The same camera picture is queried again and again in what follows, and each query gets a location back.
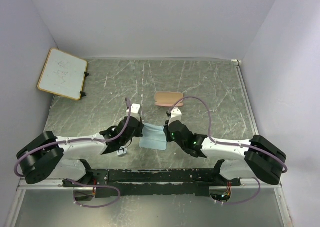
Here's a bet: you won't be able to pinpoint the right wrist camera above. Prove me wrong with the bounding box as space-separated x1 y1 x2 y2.
167 107 182 125

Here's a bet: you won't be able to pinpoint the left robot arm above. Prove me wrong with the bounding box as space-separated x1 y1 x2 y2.
16 116 144 187

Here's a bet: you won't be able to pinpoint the small whiteboard with orange frame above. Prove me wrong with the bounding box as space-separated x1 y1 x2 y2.
37 48 90 101

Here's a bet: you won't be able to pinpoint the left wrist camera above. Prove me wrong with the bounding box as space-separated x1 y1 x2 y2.
126 103 142 121

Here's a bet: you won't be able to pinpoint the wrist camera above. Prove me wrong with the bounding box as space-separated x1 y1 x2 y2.
167 107 182 125
126 103 142 121

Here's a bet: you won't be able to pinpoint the light blue cleaning cloth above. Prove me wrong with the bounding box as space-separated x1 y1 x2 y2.
139 123 167 151

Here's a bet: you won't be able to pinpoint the white sunglasses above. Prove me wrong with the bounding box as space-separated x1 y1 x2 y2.
116 148 127 157

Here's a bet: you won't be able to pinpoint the pink glasses case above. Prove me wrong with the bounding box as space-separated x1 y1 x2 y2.
154 91 184 108

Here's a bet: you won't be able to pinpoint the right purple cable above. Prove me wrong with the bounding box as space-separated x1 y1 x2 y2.
167 96 289 206

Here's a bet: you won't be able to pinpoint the purple cable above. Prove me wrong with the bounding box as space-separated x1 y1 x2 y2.
167 96 289 206
13 98 132 208

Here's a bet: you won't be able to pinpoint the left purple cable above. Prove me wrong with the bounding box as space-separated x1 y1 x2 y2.
13 98 132 208

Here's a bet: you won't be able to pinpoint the aluminium rail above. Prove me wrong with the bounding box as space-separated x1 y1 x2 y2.
17 168 283 190

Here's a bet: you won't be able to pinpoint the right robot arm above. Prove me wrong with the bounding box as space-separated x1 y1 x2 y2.
164 120 288 186

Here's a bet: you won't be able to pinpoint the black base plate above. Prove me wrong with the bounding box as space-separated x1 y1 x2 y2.
79 168 241 197

